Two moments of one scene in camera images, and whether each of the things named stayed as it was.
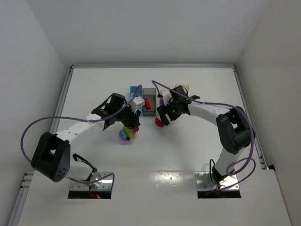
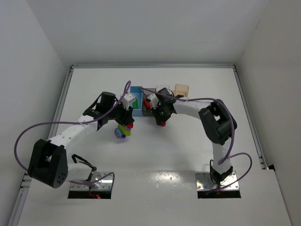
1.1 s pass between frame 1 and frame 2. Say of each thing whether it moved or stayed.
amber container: stayed
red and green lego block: stayed
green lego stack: moved
